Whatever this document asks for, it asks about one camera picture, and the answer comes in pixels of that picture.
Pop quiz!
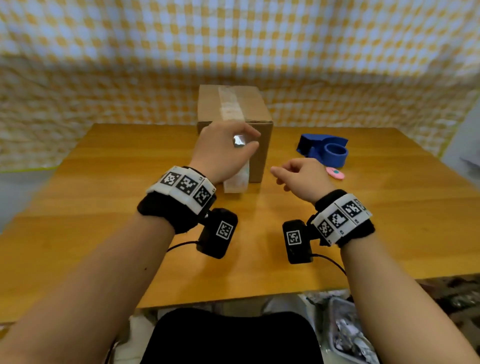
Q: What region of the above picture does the person's left hand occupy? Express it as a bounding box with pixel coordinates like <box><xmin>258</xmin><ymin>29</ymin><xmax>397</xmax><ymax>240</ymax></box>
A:
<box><xmin>187</xmin><ymin>120</ymin><xmax>262</xmax><ymax>185</ymax></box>

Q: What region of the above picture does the person's black clothing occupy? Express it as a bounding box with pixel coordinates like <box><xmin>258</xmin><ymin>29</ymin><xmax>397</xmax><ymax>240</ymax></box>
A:
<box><xmin>140</xmin><ymin>308</ymin><xmax>324</xmax><ymax>364</ymax></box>

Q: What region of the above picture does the person's left forearm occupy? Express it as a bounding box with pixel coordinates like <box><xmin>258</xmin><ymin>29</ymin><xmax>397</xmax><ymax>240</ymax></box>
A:
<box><xmin>0</xmin><ymin>212</ymin><xmax>176</xmax><ymax>364</ymax></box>

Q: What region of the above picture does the black left camera cable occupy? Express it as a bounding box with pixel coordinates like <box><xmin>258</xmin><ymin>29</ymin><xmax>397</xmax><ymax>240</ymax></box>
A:
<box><xmin>166</xmin><ymin>241</ymin><xmax>199</xmax><ymax>253</ymax></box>

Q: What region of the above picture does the wristband with marker tags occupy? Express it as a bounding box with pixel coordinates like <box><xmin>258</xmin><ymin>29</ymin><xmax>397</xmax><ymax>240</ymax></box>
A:
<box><xmin>137</xmin><ymin>166</ymin><xmax>217</xmax><ymax>235</ymax></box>
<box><xmin>310</xmin><ymin>189</ymin><xmax>376</xmax><ymax>248</ymax></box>

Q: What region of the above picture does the right wristband with marker tags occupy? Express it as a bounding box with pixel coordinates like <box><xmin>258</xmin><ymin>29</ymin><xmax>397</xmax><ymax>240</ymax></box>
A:
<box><xmin>310</xmin><ymin>189</ymin><xmax>376</xmax><ymax>248</ymax></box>

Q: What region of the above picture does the left wristband with marker tags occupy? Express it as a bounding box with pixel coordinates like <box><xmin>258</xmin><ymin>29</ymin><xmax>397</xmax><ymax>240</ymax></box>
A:
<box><xmin>137</xmin><ymin>166</ymin><xmax>217</xmax><ymax>235</ymax></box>

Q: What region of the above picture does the black camera cable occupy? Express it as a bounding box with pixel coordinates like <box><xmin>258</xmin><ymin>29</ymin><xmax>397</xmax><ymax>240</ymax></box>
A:
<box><xmin>310</xmin><ymin>253</ymin><xmax>347</xmax><ymax>276</ymax></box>
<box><xmin>166</xmin><ymin>241</ymin><xmax>199</xmax><ymax>253</ymax></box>

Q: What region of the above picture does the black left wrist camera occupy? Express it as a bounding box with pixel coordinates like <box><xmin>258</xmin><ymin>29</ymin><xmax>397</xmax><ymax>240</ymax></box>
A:
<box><xmin>196</xmin><ymin>208</ymin><xmax>239</xmax><ymax>259</ymax></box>

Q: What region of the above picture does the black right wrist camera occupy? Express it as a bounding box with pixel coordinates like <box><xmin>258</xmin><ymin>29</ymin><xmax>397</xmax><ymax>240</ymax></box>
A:
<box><xmin>282</xmin><ymin>219</ymin><xmax>314</xmax><ymax>265</ymax></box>

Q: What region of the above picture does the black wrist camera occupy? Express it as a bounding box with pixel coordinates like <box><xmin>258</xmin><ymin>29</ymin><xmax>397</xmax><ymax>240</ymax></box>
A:
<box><xmin>282</xmin><ymin>219</ymin><xmax>314</xmax><ymax>265</ymax></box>
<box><xmin>196</xmin><ymin>208</ymin><xmax>239</xmax><ymax>259</ymax></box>

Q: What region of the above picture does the blue tape dispenser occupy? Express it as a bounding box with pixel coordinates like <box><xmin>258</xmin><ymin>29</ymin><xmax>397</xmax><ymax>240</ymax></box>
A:
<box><xmin>296</xmin><ymin>133</ymin><xmax>349</xmax><ymax>169</ymax></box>

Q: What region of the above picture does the black right camera cable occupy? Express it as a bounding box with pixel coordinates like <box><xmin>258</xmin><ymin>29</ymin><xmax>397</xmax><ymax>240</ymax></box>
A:
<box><xmin>310</xmin><ymin>253</ymin><xmax>347</xmax><ymax>276</ymax></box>

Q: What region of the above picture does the person's right forearm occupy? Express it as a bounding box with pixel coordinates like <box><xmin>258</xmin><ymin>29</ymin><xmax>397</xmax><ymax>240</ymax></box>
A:
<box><xmin>339</xmin><ymin>232</ymin><xmax>480</xmax><ymax>364</ymax></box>

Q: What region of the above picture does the person's right hand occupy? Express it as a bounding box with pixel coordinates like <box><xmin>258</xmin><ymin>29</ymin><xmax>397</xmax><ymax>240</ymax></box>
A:
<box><xmin>270</xmin><ymin>157</ymin><xmax>337</xmax><ymax>205</ymax></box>

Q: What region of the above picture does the yellow white checkered cloth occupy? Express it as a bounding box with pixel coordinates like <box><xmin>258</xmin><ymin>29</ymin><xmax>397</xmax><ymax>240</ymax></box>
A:
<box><xmin>0</xmin><ymin>0</ymin><xmax>480</xmax><ymax>174</ymax></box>

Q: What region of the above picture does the clear packing tape strip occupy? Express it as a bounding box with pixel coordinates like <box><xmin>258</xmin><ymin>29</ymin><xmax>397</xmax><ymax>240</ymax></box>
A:
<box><xmin>218</xmin><ymin>85</ymin><xmax>251</xmax><ymax>194</ymax></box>

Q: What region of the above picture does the brown cardboard box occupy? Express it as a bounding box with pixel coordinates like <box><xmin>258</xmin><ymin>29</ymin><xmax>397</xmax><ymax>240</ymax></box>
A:
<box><xmin>197</xmin><ymin>85</ymin><xmax>274</xmax><ymax>184</ymax></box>

